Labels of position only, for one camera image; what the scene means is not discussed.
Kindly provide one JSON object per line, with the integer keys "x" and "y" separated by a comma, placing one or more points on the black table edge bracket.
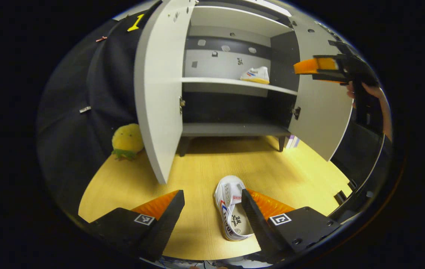
{"x": 352, "y": 185}
{"x": 340, "y": 197}

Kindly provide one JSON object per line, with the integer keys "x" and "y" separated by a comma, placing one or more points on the white canvas shoe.
{"x": 257, "y": 74}
{"x": 231, "y": 194}

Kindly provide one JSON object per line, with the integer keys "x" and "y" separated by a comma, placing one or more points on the white shoe cabinet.
{"x": 234, "y": 129}

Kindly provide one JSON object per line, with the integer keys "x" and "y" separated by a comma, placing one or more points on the yellow plush toy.
{"x": 126, "y": 138}

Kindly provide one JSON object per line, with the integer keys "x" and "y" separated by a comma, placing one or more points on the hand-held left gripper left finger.
{"x": 167, "y": 224}

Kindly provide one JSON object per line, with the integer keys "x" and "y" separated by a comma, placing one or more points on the black backdrop cloth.
{"x": 358, "y": 149}
{"x": 70, "y": 112}

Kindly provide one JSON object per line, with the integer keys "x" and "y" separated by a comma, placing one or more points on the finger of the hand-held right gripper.
{"x": 315, "y": 66}
{"x": 332, "y": 77}

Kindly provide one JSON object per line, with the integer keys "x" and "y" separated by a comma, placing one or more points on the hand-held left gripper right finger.
{"x": 259, "y": 228}

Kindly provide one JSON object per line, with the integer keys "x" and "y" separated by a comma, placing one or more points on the red cloth clip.
{"x": 101, "y": 39}

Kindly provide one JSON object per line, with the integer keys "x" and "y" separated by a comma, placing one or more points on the white cloth clip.
{"x": 85, "y": 109}

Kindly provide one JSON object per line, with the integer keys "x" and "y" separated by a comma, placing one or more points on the white shoe cabinet door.
{"x": 160, "y": 93}
{"x": 320, "y": 119}

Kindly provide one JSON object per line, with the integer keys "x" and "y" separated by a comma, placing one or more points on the white purple box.
{"x": 292, "y": 142}

